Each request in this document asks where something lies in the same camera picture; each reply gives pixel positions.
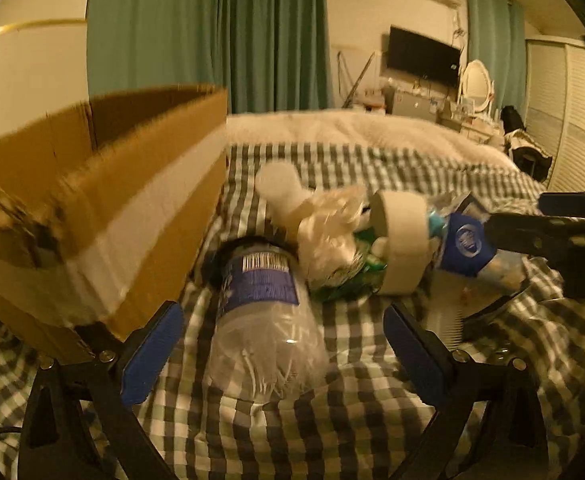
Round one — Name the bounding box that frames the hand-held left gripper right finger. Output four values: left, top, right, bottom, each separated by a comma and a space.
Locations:
382, 302, 553, 480

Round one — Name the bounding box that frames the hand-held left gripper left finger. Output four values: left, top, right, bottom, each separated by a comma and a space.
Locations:
20, 300, 186, 480

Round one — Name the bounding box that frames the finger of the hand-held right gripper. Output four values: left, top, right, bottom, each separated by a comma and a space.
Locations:
483, 211, 585, 259
539, 189, 585, 222

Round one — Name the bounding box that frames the crushed bottle with blue label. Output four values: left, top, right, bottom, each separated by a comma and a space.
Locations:
425, 192, 534, 294

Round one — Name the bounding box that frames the clear bottle with blue label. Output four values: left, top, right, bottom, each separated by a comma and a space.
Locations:
207, 237, 330, 402

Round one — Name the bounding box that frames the brown cardboard box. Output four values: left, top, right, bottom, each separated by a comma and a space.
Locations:
0, 85, 230, 366

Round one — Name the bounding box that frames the white plastic nozzle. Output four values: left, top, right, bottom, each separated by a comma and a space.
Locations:
255, 162, 319, 227

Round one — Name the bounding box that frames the white comb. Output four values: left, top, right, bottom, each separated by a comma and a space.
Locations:
429, 285, 470, 348

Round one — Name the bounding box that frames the dark chair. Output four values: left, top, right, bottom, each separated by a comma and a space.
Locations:
515, 145, 554, 182

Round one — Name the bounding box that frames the beige jacket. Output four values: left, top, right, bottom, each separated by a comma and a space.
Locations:
502, 130, 548, 158

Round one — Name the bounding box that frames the white louvred wardrobe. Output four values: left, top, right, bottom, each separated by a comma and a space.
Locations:
525, 37, 585, 196

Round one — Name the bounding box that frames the green snack packet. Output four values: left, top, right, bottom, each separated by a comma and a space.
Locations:
312, 225, 394, 302

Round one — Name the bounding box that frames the black backpack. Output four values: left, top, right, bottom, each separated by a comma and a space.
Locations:
501, 106, 526, 134

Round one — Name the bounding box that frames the checked bed sheet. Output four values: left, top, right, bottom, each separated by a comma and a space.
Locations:
0, 142, 585, 480

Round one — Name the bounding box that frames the beige tape roll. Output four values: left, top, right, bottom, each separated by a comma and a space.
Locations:
369, 190, 439, 297

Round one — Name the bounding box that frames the white dressing table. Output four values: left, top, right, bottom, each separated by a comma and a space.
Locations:
439, 105, 504, 144

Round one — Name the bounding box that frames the white plastic bag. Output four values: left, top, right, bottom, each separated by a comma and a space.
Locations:
292, 185, 374, 292

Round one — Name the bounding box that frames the white oval mirror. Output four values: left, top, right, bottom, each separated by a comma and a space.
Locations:
458, 59, 496, 116

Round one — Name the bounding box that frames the small grey fridge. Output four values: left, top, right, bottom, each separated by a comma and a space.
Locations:
389, 87, 439, 121

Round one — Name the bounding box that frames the narrow green curtain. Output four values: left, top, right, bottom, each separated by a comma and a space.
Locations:
465, 0, 528, 121

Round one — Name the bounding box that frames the cream fluffy blanket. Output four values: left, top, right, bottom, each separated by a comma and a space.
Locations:
225, 109, 519, 172

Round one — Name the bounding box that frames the leaning mop pole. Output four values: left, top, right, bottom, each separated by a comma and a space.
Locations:
341, 51, 375, 109

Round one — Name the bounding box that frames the wide green curtain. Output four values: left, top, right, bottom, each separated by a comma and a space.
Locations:
87, 0, 335, 116

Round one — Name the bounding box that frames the black wall television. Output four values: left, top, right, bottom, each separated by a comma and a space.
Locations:
387, 25, 462, 88

